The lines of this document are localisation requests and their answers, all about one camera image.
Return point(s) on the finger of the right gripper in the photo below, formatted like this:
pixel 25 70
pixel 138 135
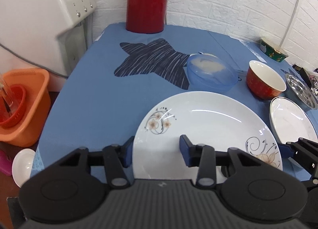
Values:
pixel 304 152

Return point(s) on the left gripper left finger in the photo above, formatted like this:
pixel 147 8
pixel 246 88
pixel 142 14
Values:
pixel 116 159

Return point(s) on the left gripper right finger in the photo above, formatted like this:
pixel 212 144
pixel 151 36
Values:
pixel 201 156

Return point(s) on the white rimmed deep plate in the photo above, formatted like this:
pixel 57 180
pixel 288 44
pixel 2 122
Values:
pixel 289 122

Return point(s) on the white floral deep plate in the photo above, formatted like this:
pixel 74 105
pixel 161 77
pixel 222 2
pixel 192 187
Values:
pixel 205 118

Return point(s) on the stainless steel bowl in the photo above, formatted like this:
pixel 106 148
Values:
pixel 299 93

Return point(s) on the blue plastic bowl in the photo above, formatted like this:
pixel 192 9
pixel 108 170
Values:
pixel 207 72

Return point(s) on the red white bowl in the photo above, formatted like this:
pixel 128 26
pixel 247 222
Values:
pixel 263 81

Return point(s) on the blue printed tablecloth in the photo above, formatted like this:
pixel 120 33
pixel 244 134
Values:
pixel 95 108

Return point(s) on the small white dish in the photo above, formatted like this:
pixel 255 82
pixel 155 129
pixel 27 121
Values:
pixel 22 166

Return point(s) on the green gold bowl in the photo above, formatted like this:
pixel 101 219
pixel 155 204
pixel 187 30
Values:
pixel 272 50

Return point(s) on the orange plastic basin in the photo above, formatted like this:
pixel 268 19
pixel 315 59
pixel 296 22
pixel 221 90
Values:
pixel 37 104

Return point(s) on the white water dispenser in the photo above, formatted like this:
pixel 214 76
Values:
pixel 43 33

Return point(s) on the red thermos jug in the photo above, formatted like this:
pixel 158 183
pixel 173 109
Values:
pixel 146 16

